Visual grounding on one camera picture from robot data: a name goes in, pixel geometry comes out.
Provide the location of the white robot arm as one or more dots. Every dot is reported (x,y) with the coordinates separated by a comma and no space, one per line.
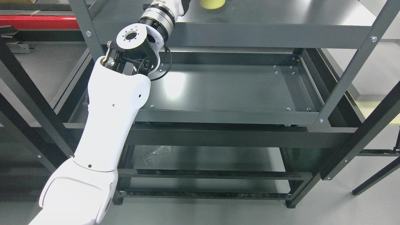
(81,190)

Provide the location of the black side shelf frame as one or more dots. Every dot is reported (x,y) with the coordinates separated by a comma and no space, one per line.
(41,84)

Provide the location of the yellow plastic cup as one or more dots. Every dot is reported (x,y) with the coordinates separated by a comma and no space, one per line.
(212,4)

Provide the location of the dark metal shelf rack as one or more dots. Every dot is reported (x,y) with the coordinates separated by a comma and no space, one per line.
(245,82)

